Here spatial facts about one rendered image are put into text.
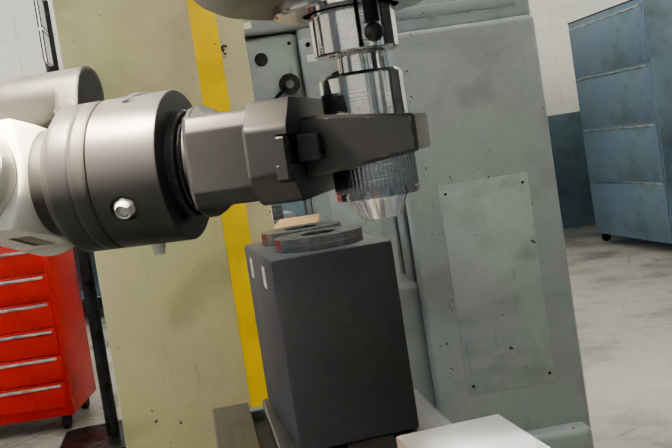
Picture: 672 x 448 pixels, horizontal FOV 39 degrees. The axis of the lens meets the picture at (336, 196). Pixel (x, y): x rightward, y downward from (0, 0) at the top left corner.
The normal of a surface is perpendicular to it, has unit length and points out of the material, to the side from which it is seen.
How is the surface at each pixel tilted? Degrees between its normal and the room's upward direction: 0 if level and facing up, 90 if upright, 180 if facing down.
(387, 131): 90
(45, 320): 90
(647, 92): 90
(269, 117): 45
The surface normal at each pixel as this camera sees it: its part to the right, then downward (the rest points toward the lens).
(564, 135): 0.16, 0.03
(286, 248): -0.69, 0.15
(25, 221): 0.80, 0.15
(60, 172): -0.20, 0.00
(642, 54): -0.98, 0.16
